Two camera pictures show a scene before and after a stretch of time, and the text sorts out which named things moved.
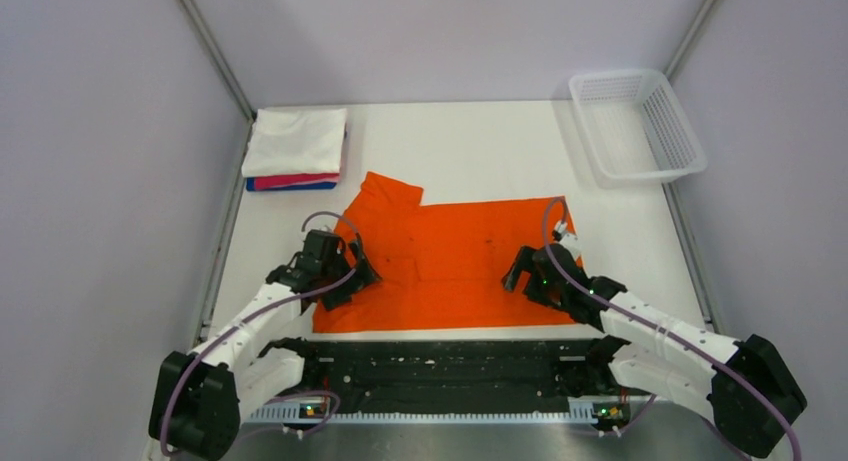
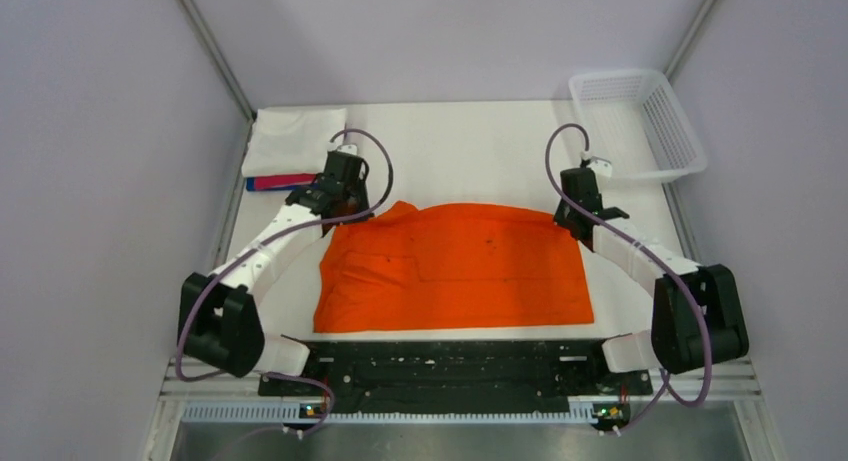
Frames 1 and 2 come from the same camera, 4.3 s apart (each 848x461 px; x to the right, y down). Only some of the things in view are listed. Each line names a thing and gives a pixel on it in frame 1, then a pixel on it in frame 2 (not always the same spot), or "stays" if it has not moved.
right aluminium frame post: [694, 27] stays
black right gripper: [524, 261] -> [558, 215]
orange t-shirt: [442, 266] stays
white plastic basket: [635, 127] stays
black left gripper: [367, 276] -> [362, 186]
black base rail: [459, 374] stays
